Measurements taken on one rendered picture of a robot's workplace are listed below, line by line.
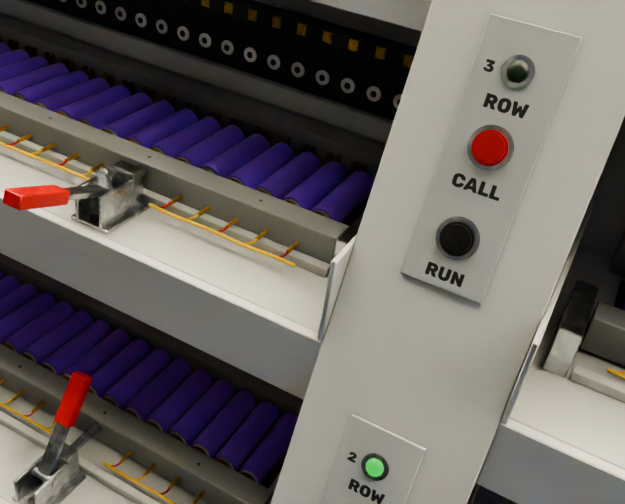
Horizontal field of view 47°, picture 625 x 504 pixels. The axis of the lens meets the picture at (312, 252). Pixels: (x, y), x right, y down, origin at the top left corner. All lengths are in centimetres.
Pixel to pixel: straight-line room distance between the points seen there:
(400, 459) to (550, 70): 19
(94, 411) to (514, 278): 33
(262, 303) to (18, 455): 25
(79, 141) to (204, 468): 23
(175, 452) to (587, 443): 28
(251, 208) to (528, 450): 20
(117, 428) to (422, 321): 27
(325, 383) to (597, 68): 19
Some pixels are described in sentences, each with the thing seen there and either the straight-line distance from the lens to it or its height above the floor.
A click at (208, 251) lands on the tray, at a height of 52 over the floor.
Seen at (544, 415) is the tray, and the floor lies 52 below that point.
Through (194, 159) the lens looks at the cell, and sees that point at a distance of 48.
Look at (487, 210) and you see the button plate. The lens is 33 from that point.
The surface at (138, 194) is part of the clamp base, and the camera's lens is 45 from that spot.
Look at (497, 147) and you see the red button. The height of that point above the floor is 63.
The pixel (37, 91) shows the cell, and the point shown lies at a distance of 57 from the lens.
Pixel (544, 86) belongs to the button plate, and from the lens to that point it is 33.
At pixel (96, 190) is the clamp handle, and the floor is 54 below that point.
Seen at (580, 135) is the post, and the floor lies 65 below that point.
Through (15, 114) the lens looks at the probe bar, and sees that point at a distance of 52.
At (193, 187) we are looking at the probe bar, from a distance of 44.
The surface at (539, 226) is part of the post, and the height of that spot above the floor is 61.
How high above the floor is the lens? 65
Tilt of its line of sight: 15 degrees down
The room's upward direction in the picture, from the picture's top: 17 degrees clockwise
